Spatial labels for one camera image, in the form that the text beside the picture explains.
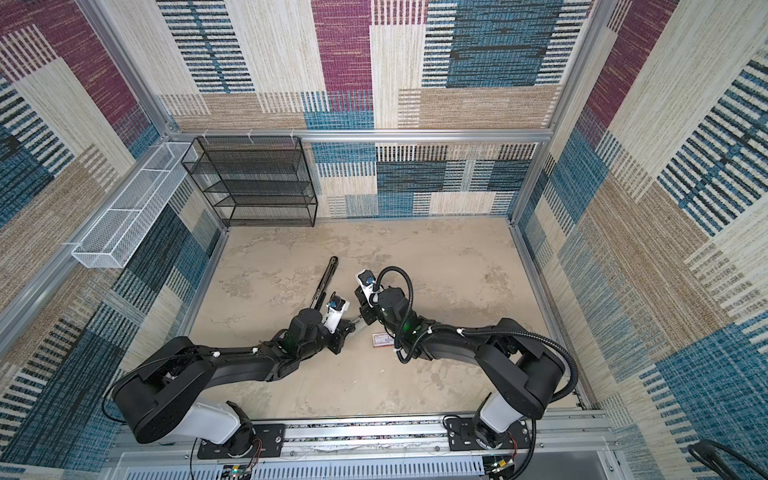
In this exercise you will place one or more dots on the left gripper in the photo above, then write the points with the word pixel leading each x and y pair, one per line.
pixel 340 335

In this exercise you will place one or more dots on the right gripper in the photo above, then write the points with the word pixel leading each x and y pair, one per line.
pixel 365 311

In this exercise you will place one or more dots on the red white staple box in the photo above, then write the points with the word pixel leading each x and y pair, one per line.
pixel 382 339

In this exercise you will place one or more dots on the black stapler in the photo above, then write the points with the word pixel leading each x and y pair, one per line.
pixel 321 290

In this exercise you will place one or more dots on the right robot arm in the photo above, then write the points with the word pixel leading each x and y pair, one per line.
pixel 528 371

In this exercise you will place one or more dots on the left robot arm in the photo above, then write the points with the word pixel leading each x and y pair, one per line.
pixel 162 397

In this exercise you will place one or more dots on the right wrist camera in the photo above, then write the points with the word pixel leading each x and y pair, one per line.
pixel 367 281

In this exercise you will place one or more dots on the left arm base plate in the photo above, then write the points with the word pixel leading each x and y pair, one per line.
pixel 260 440

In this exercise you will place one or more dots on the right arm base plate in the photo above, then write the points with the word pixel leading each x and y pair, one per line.
pixel 465 434

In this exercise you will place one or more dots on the black wire shelf rack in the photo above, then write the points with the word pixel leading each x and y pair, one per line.
pixel 260 181

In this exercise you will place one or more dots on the white wire mesh basket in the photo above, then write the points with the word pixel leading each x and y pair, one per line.
pixel 116 235

